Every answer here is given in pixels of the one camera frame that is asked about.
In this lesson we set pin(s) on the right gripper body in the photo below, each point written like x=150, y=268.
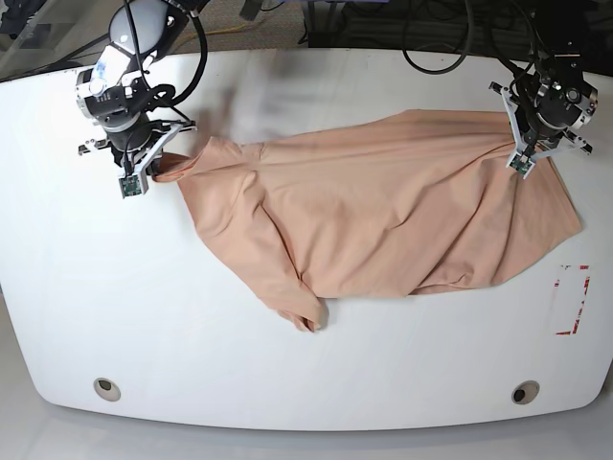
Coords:
x=131, y=133

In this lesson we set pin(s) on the left table grommet hole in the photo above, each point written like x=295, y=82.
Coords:
x=107, y=390

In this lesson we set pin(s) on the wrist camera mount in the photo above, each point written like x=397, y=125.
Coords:
x=526, y=150
x=133, y=174

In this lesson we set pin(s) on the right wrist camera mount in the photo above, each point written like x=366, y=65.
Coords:
x=133, y=174

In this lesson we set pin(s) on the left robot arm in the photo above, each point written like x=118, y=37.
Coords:
x=558, y=31

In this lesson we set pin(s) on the right table grommet hole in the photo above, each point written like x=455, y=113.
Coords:
x=525, y=392

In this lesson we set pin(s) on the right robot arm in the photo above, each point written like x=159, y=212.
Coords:
x=115, y=94

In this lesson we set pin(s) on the peach T-shirt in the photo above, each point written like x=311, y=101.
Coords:
x=419, y=202

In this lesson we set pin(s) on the red tape rectangle marking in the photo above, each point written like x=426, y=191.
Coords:
x=568, y=299

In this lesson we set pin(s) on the table grommet hole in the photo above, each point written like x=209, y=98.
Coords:
x=107, y=390
x=525, y=392

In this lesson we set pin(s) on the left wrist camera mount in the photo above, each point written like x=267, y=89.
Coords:
x=526, y=150

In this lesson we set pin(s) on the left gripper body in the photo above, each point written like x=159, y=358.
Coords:
x=560, y=110

